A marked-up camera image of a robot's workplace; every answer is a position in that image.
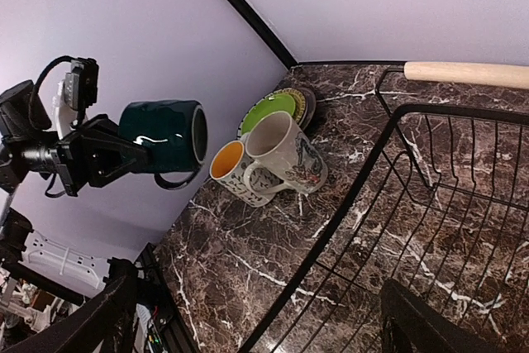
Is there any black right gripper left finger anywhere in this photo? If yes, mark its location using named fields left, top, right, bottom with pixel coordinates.
left=7, top=259, right=138, bottom=352

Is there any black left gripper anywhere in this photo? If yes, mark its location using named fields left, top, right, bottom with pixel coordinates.
left=21, top=114, right=150, bottom=197

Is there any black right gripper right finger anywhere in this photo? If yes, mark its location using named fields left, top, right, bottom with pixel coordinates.
left=380, top=279, right=498, bottom=352

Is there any dark green cup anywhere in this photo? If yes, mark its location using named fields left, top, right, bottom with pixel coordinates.
left=118, top=100, right=208, bottom=190

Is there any black wire dish rack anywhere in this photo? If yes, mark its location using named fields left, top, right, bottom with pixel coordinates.
left=241, top=62, right=528, bottom=352

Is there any white cup with black characters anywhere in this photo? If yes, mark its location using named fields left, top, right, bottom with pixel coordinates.
left=209, top=140, right=280, bottom=208

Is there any white plate with black stripes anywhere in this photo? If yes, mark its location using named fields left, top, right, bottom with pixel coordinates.
left=236, top=114, right=251, bottom=140

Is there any white mug with grey pattern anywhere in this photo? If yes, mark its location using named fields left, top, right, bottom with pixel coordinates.
left=243, top=111, right=328, bottom=195

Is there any green leaf-shaped dish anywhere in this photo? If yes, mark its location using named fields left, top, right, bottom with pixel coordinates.
left=240, top=92, right=299, bottom=139

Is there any yellow woven plate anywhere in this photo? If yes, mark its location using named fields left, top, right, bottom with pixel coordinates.
left=274, top=88, right=307, bottom=125

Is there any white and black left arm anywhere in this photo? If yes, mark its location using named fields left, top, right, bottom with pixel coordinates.
left=1, top=76, right=153, bottom=197

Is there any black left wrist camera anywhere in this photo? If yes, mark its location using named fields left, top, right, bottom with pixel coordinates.
left=51, top=56, right=100, bottom=139

